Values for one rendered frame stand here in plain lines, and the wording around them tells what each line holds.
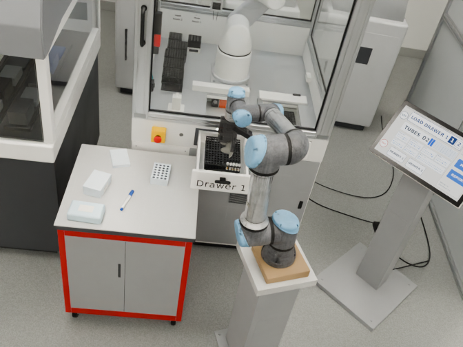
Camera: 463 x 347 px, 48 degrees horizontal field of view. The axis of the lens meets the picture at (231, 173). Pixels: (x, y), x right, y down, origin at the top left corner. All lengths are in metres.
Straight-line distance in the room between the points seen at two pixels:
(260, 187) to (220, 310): 1.27
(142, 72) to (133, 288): 1.05
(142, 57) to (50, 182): 0.82
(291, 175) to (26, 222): 1.48
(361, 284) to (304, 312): 0.43
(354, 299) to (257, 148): 1.68
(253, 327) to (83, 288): 0.86
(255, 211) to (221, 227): 1.17
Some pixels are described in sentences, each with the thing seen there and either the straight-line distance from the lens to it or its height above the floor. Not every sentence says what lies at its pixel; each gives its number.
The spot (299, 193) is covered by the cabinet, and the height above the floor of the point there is 0.56.
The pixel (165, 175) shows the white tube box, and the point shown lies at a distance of 2.60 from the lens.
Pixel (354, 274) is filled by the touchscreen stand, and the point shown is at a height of 0.04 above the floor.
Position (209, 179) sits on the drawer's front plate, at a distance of 2.46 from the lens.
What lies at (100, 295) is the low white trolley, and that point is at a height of 0.26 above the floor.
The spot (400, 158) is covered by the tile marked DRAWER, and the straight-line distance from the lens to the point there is 2.75.
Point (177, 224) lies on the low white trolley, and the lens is 2.41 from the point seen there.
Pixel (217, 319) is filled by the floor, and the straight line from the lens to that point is 3.04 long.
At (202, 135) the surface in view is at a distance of 2.75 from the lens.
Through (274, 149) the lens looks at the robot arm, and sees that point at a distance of 1.84.
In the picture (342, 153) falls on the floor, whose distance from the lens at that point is 4.38.
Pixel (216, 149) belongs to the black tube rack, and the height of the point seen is 0.90.
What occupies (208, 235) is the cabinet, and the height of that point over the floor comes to 0.13.
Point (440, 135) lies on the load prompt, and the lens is 2.75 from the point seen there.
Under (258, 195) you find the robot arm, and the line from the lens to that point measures 1.98.
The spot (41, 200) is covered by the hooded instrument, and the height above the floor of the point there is 0.47.
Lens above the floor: 2.51
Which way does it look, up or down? 40 degrees down
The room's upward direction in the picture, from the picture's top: 11 degrees clockwise
